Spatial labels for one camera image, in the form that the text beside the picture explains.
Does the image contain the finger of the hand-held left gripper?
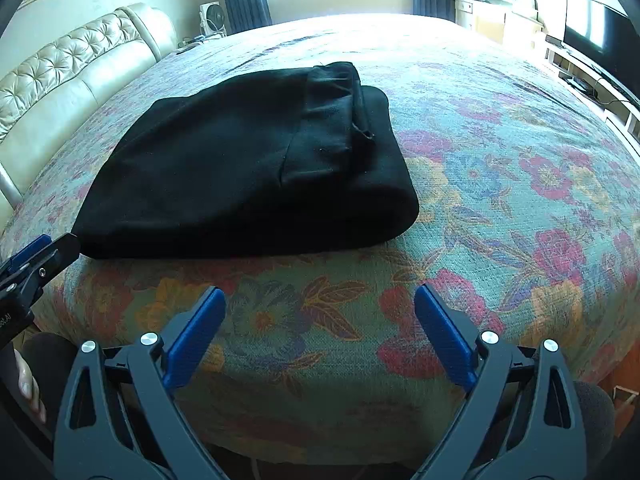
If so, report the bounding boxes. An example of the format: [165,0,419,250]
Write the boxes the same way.
[0,234,52,282]
[19,232,82,307]

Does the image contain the black set-top box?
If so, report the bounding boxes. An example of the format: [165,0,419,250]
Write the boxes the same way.
[565,76,599,96]

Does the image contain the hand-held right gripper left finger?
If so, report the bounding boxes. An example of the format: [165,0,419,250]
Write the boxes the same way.
[52,286,228,480]

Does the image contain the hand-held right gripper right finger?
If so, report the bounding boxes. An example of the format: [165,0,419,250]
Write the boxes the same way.
[414,284,591,480]

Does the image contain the black flat television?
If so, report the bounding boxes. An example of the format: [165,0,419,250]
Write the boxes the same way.
[564,0,640,87]

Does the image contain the cream vanity dresser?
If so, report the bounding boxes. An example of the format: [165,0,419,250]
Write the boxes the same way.
[452,0,547,46]

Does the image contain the white desk fan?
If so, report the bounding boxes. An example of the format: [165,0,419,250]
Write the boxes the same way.
[199,2,227,39]

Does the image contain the person's left hand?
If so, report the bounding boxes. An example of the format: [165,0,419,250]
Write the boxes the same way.
[14,349,47,423]

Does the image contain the cream tufted headboard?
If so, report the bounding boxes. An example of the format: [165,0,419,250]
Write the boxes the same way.
[0,2,179,221]

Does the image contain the person's dark trouser leg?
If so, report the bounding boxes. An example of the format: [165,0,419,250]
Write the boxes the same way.
[20,332,77,413]
[572,380,617,467]

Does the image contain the black pants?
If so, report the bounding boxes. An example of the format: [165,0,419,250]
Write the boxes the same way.
[72,61,420,261]

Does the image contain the floral bedspread bed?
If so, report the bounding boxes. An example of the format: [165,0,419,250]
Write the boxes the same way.
[0,12,640,466]

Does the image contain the white television stand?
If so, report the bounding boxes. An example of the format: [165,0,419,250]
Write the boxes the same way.
[542,35,640,142]

